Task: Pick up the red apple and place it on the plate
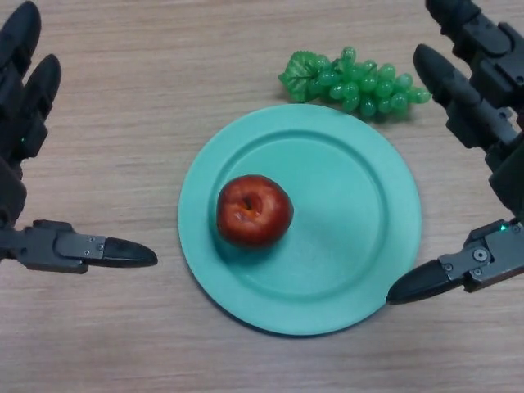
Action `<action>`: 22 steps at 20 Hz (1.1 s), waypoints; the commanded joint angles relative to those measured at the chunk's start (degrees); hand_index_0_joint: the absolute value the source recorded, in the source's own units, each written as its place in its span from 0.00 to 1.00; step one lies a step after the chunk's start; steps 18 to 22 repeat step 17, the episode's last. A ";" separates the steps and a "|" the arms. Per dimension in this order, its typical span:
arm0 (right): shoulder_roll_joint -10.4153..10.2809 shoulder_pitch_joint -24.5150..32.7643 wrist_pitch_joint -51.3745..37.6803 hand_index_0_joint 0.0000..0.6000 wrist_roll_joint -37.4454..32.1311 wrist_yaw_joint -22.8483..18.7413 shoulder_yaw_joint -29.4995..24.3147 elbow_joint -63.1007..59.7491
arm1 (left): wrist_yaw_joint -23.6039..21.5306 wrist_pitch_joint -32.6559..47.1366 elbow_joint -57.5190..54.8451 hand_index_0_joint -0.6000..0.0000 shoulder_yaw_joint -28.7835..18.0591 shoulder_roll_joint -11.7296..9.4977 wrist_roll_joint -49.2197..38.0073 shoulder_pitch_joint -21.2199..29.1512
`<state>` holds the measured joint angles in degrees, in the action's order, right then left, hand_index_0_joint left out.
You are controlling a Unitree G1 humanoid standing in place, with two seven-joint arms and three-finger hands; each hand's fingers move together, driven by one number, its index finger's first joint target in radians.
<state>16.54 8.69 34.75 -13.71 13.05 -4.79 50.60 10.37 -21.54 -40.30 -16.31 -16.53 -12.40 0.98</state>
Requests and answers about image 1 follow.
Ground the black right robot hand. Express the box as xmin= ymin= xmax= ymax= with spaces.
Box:
xmin=386 ymin=0 xmax=524 ymax=306

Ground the green plastic grape bunch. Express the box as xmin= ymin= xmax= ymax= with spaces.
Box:
xmin=278 ymin=47 xmax=433 ymax=123

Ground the red apple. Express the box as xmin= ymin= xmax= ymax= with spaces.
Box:
xmin=215 ymin=174 xmax=295 ymax=249

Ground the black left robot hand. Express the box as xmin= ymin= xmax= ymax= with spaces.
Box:
xmin=0 ymin=0 xmax=160 ymax=274

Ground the green round plate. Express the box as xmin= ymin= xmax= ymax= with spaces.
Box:
xmin=178 ymin=103 xmax=422 ymax=337

